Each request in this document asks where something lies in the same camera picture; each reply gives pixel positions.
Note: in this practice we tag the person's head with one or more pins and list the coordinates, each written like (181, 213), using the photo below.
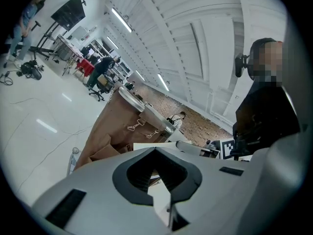
(269, 62)

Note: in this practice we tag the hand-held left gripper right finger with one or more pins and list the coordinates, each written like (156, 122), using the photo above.
(232, 195)

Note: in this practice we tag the black head-mounted camera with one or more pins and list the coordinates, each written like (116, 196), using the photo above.
(242, 65)

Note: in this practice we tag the white box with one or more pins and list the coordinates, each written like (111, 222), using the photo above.
(78, 32)

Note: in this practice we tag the long ceiling light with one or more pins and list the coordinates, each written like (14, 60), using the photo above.
(140, 75)
(112, 42)
(163, 82)
(121, 19)

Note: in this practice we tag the white shelving unit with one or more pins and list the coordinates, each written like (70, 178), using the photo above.
(105, 48)

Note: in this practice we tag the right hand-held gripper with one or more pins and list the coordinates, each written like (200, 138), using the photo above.
(227, 149)

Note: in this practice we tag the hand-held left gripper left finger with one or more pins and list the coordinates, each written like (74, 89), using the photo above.
(97, 199)

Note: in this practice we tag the brown canvas laundry cart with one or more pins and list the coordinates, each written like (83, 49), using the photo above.
(110, 111)

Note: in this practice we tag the red cloth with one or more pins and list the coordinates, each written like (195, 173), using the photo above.
(85, 66)

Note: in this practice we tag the black monitor stand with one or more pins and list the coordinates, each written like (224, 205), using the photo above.
(45, 43)

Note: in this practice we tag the large black monitor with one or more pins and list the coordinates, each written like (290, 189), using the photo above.
(69, 12)

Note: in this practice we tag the black gear bag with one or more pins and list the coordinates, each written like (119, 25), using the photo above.
(33, 70)

